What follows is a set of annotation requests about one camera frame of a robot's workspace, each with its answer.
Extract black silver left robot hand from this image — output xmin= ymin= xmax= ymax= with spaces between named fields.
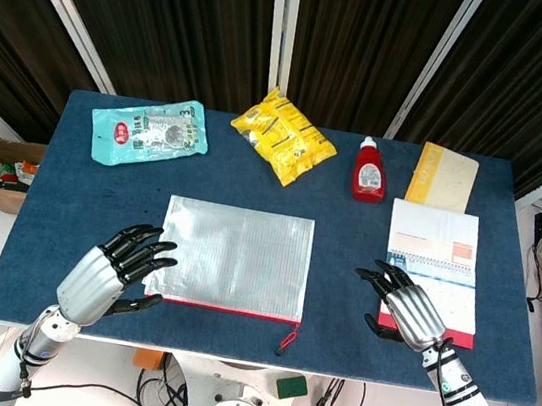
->
xmin=51 ymin=213 xmax=183 ymax=339

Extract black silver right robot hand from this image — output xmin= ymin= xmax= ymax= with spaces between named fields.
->
xmin=345 ymin=257 xmax=456 ymax=358

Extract red strap loop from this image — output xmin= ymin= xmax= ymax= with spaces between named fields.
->
xmin=273 ymin=317 xmax=302 ymax=359

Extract silver zipper pouch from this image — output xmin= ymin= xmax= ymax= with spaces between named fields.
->
xmin=141 ymin=191 xmax=319 ymax=327

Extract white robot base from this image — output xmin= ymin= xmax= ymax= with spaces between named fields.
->
xmin=166 ymin=350 xmax=314 ymax=406

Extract yellow snack bag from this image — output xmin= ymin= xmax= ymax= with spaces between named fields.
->
xmin=222 ymin=80 xmax=347 ymax=194

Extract white and red notebook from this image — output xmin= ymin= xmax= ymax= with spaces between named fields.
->
xmin=372 ymin=197 xmax=495 ymax=353

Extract blue table mat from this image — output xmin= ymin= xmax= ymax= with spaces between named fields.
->
xmin=0 ymin=78 xmax=542 ymax=406

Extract orange object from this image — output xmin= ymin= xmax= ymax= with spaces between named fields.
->
xmin=132 ymin=347 xmax=165 ymax=373

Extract colourful packets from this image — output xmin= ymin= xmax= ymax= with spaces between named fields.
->
xmin=0 ymin=156 xmax=41 ymax=195

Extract yellow paper notebook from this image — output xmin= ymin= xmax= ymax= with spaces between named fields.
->
xmin=403 ymin=139 xmax=483 ymax=216

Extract green block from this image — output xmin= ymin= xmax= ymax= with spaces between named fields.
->
xmin=273 ymin=372 xmax=311 ymax=404

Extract red ketchup bottle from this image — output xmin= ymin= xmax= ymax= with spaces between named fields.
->
xmin=349 ymin=134 xmax=395 ymax=206

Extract teal snack packet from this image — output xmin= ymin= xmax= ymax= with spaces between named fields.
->
xmin=84 ymin=85 xmax=215 ymax=178

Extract black curtain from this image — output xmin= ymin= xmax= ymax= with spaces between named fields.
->
xmin=280 ymin=0 xmax=470 ymax=148
xmin=389 ymin=0 xmax=542 ymax=203
xmin=14 ymin=0 xmax=283 ymax=118
xmin=0 ymin=0 xmax=115 ymax=152

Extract white frame post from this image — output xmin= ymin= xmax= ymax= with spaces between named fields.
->
xmin=256 ymin=0 xmax=301 ymax=110
xmin=383 ymin=0 xmax=498 ymax=152
xmin=0 ymin=0 xmax=130 ymax=96

